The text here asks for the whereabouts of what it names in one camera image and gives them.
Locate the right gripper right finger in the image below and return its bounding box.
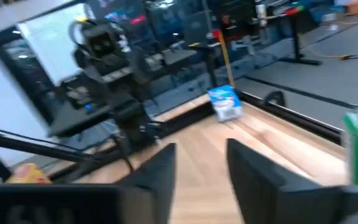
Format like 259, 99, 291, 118
227, 139, 341, 224

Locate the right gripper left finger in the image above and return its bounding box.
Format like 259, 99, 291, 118
118, 143, 177, 224

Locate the blue cereal box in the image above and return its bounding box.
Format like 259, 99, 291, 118
208, 84, 244, 123

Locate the yellow cereal box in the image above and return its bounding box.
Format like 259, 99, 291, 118
4, 163, 52, 185

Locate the grey desk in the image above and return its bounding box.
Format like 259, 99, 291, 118
47, 93, 127, 138

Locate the black side table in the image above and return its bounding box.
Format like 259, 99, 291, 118
162, 42, 222, 94

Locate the black clamp bracket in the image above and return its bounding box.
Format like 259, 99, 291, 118
263, 90, 287, 107

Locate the black pedestal stand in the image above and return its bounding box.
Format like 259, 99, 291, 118
278, 6, 323, 67

